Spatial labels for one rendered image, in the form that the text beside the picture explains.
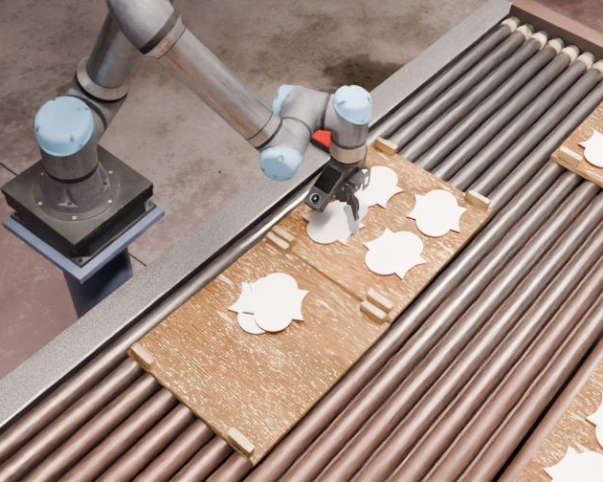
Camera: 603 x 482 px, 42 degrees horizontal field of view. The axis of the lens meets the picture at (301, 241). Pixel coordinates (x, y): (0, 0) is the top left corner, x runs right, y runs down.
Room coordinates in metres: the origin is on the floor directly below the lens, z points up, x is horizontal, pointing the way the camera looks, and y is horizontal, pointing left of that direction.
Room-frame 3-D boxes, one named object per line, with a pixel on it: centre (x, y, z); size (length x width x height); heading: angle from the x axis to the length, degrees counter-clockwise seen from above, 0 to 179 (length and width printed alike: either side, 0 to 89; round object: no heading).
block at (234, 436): (0.62, 0.09, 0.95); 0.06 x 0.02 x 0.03; 51
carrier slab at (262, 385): (0.85, 0.07, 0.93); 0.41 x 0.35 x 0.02; 141
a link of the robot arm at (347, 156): (1.19, -0.08, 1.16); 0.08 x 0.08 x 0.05
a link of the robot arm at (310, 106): (1.20, 0.02, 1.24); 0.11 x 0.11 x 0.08; 77
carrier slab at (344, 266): (1.18, -0.18, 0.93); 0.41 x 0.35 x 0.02; 143
